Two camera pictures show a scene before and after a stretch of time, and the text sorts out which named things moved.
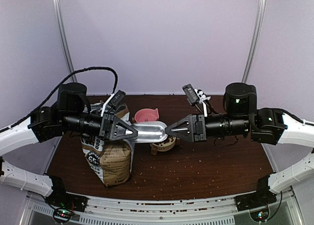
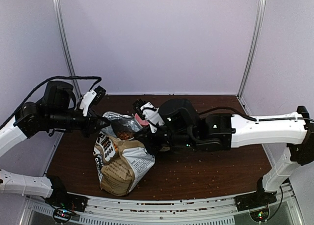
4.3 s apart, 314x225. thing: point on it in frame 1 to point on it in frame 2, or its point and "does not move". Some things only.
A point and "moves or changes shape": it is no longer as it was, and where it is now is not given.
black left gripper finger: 124,124 to 101,124
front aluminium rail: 286,210 does not move
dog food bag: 111,159 moves or changes shape
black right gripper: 198,133 to 143,136
